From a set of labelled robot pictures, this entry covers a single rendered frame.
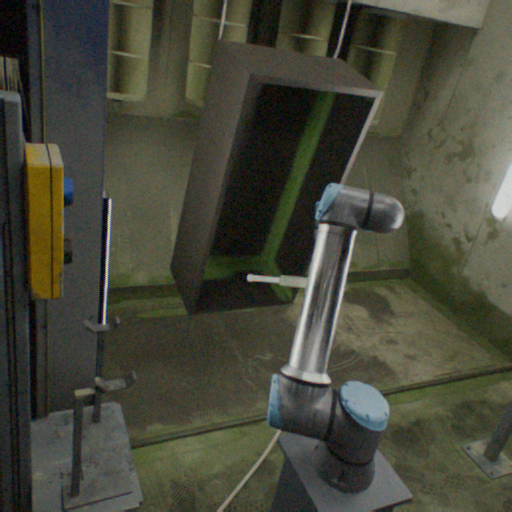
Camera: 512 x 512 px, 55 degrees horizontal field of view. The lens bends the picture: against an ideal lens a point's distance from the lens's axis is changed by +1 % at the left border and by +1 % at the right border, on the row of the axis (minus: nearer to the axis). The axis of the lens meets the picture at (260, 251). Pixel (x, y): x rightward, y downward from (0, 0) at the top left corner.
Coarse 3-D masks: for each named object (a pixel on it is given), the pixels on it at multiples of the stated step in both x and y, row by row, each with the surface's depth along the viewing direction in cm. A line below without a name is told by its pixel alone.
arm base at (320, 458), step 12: (324, 444) 147; (312, 456) 151; (324, 456) 145; (336, 456) 141; (324, 468) 144; (336, 468) 142; (348, 468) 141; (360, 468) 141; (372, 468) 145; (324, 480) 144; (336, 480) 142; (348, 480) 141; (360, 480) 142; (372, 480) 145; (348, 492) 142
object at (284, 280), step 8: (248, 280) 230; (256, 280) 228; (264, 280) 225; (272, 280) 222; (280, 280) 219; (288, 280) 217; (296, 280) 214; (304, 280) 212; (304, 288) 213; (344, 288) 205
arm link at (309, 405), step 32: (352, 192) 142; (320, 224) 144; (352, 224) 141; (320, 256) 142; (320, 288) 140; (320, 320) 139; (320, 352) 139; (288, 384) 138; (320, 384) 138; (288, 416) 137; (320, 416) 136
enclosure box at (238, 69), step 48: (240, 48) 189; (240, 96) 176; (288, 96) 221; (336, 96) 223; (240, 144) 228; (288, 144) 239; (336, 144) 225; (192, 192) 224; (240, 192) 246; (288, 192) 259; (192, 240) 227; (240, 240) 268; (288, 240) 266; (192, 288) 230; (240, 288) 264; (288, 288) 269
